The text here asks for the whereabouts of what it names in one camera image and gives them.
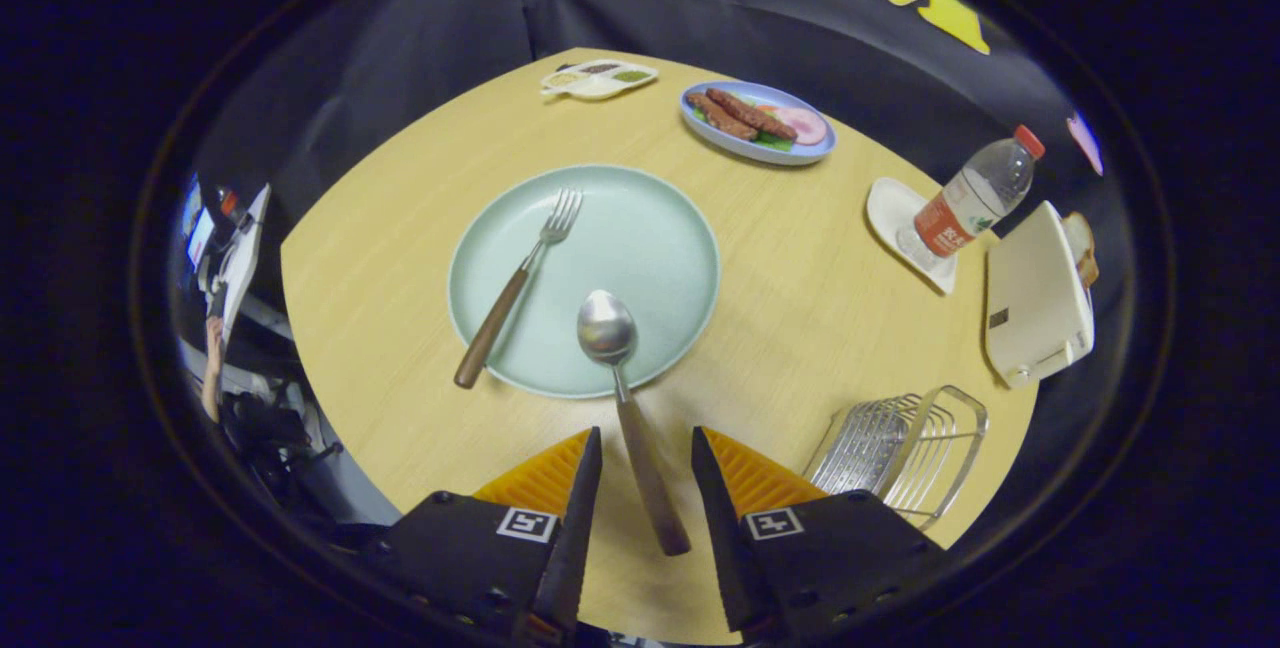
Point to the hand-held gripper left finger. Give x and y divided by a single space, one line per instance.
580 528

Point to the light green plate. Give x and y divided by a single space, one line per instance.
640 238

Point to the blue plate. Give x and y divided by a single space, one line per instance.
815 148

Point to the pink ham slice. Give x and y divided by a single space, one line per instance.
805 125

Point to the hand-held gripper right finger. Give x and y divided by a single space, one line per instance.
725 538

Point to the toast slice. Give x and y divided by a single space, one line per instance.
1082 248

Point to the white divided condiment dish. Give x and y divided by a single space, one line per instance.
597 88

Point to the white square coaster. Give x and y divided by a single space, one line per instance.
885 208

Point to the brown meat strip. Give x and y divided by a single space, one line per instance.
720 120
750 113

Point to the red-capped water bottle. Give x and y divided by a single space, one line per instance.
950 218

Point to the white flat panel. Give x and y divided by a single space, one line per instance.
245 268

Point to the green lettuce leaf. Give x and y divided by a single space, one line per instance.
772 141

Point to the white toaster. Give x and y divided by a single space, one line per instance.
1035 298

